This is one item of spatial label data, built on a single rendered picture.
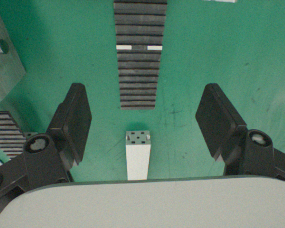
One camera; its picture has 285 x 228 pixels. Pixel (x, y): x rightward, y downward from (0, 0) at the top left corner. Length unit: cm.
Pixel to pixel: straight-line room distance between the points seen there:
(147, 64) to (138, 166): 19
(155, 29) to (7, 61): 16
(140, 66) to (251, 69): 15
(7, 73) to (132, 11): 14
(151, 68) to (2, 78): 16
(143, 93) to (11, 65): 16
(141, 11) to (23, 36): 13
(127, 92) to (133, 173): 18
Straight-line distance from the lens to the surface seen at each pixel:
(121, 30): 19
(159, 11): 18
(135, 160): 30
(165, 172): 42
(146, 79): 21
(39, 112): 29
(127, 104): 24
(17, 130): 28
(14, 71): 23
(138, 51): 20
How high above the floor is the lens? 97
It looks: 47 degrees down
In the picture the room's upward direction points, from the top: 175 degrees clockwise
